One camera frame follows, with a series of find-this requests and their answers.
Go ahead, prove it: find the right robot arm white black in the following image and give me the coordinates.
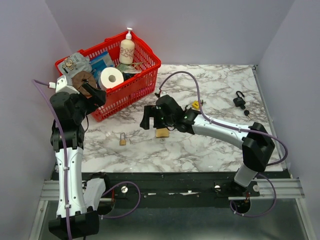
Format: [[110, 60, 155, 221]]
[[139, 94, 275, 196]]

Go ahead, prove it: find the red plastic basket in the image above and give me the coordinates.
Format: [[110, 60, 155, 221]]
[[77, 30, 161, 122]]

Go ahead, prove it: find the cream lotion pump bottle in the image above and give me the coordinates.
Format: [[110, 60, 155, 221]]
[[119, 27, 135, 65]]

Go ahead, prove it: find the brown tape roll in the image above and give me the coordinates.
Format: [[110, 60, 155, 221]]
[[71, 71, 97, 98]]

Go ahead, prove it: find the yellow padlock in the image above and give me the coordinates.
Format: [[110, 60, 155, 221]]
[[191, 100, 204, 111]]

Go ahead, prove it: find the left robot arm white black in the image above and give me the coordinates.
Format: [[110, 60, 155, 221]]
[[48, 82, 111, 240]]

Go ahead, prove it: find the white toilet paper roll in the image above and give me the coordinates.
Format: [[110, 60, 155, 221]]
[[98, 67, 124, 90]]

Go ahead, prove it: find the grey cartoon pouch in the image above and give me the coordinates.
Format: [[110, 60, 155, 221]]
[[57, 52, 92, 78]]

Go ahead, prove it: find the green patterned packet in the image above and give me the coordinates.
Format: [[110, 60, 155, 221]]
[[116, 62, 142, 74]]

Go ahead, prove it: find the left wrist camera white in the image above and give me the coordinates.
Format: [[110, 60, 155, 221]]
[[48, 75, 80, 94]]

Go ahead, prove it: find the large brass padlock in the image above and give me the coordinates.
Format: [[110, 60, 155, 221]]
[[155, 128, 170, 138]]

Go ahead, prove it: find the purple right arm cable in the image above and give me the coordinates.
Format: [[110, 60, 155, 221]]
[[158, 71, 289, 218]]

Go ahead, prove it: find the black padlock with keys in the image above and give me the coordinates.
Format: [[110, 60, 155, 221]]
[[233, 90, 251, 119]]

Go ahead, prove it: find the small brass padlock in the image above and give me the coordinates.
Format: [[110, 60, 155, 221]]
[[119, 132, 127, 146]]

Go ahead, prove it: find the blue plastic package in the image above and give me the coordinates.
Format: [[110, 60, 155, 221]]
[[89, 51, 115, 73]]

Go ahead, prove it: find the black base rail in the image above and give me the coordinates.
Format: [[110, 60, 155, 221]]
[[49, 171, 261, 208]]

